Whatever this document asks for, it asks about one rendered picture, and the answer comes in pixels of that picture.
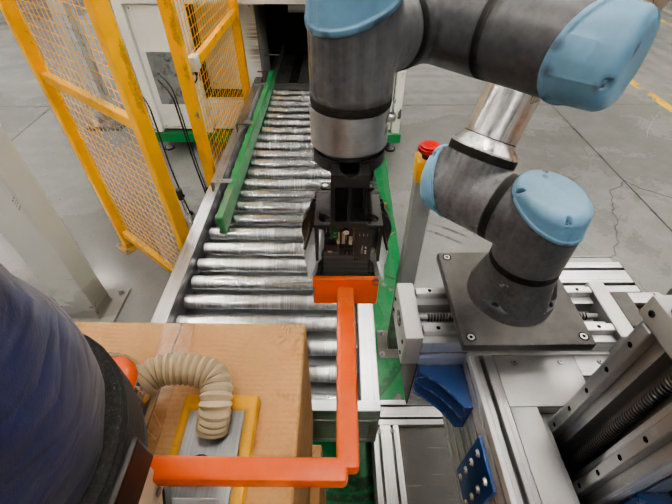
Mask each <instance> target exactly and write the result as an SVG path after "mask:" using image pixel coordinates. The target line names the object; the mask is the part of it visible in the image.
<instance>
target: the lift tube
mask: <svg viewBox="0 0 672 504"><path fill-rule="evenodd" d="M104 418H105V383H104V379H103V376H102V373H101V370H100V367H99V365H98V362H97V360H96V357H95V356H94V354H93V352H92V350H91V348H90V346H89V344H88V342H87V340H86V339H85V337H84V335H83V334H82V332H81V330H80V329H79V328H78V326H77V325H76V324H75V323H74V321H73V320H72V319H71V317H70V316H69V315H68V314H67V313H66V312H65V311H64V310H63V309H62V307H61V306H59V305H58V304H57V303H56V302H55V301H53V300H52V299H51V298H50V297H49V296H48V295H46V294H45V293H43V292H42V291H40V290H39V289H37V288H36V287H34V286H32V285H30V284H29V283H27V282H25V281H23V280H21V279H19V278H18V277H16V276H14V275H12V274H11V273H10V272H9V271H8V270H7V269H6V268H5V267H4V266H3V265H2V264H1V263H0V504H79V503H80V501H81V499H82V497H83V495H84V493H85V492H86V490H87V488H88V486H89V484H90V482H91V481H92V479H93V476H94V473H95V470H96V468H97V465H98V462H99V459H100V456H101V453H102V450H103V434H104Z"/></svg>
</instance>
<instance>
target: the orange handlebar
mask: <svg viewBox="0 0 672 504"><path fill-rule="evenodd" d="M111 357H112V358H113V359H114V361H115V362H116V363H117V365H118V366H119V367H120V369H121V370H122V371H123V373H124V374H125V375H126V377H127V378H128V379H129V381H130V382H131V384H132V386H133V388H135V386H136V383H137V378H138V370H137V367H136V364H135V363H134V362H133V361H132V360H130V359H129V358H128V357H124V356H120V355H112V356H111ZM150 467H151V468H152V469H153V470H154V474H153V482H154V483H155V484H156V485H157V486H204V487H312V488H343V487H345V486H346V485H347V482H348V475H354V474H357V473H358V471H359V467H360V454H359V425H358V396H357V367H356V338H355V309H354V289H353V288H352V287H339V288H338V289H337V375H336V457H243V456H153V460H152V463H151V466H150Z"/></svg>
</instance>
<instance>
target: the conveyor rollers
mask: <svg viewBox="0 0 672 504"><path fill-rule="evenodd" d="M309 102H310V90H273V91H272V94H271V97H270V100H269V103H268V106H267V110H266V113H265V116H264V119H263V122H262V125H261V128H260V131H259V134H258V138H257V141H256V144H255V147H254V150H253V153H252V156H251V159H250V162H249V166H248V169H247V172H246V175H245V178H244V181H243V184H242V187H241V189H269V190H240V194H239V197H238V200H237V203H236V206H235V209H234V212H233V213H305V211H306V209H307V208H308V206H309V205H310V202H259V201H310V200H311V198H314V196H315V191H316V190H317V189H319V188H320V187H321V182H330V181H331V173H330V172H329V171H326V170H324V169H323V168H321V167H320V166H319V165H318V164H317V163H316V162H315V159H314V146H313V145H312V143H311V129H310V109H309ZM314 199H315V198H314ZM303 215H304V214H233V215H232V218H231V222H230V225H236V226H302V219H303ZM219 230H220V228H219V227H211V228H210V231H209V236H210V238H211V239H237V240H304V239H303V234H302V228H237V227H229V228H228V231H227V233H226V234H220V233H219ZM204 253H205V254H217V255H304V243H276V242H205V244H204ZM198 269H199V271H275V272H308V271H307V268H306V264H305V259H277V258H199V260H198ZM191 286H192V288H193V289H269V290H313V284H312V279H311V280H309V279H308V276H231V275H193V276H192V279H191ZM184 307H185V308H186V309H295V310H337V303H314V302H313V295H230V294H186V295H185V297H184ZM176 323H232V324H304V325H305V326H306V331H321V332H337V316H240V315H179V316H178V317H177V319H176ZM307 346H308V355H311V356H337V340H334V339H307ZM309 373H310V382H325V383H336V375H337V365H309Z"/></svg>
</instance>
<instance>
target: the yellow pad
mask: <svg viewBox="0 0 672 504"><path fill-rule="evenodd" d="M199 396H200V395H187V396H186V398H185V402H184V405H183V409H182V412H181V416H180V419H179V422H178V426H177V429H176V433H175V436H174V440H173V443H172V446H171V450H170V453H169V456H243V457H252V454H253V447H254V440H255V434H256V427H257V420H258V414H259V407H260V400H259V396H256V395H233V398H232V399H231V400H230V401H231V402H232V403H233V405H232V406H231V407H230V408H231V409H232V414H231V415H230V416H231V420H230V425H229V429H228V433H227V434H226V435H225V436H224V437H221V438H218V439H206V438H202V437H200V436H198V435H197V434H196V432H195V428H196V426H195V425H196V422H197V419H196V418H197V415H198V413H197V412H198V409H199V408H200V407H199V406H198V404H199V403H200V402H201V399H200V398H199ZM168 487H169V491H170V495H171V498H218V499H219V500H220V501H221V504H245V501H246V494H247V487H204V486H168Z"/></svg>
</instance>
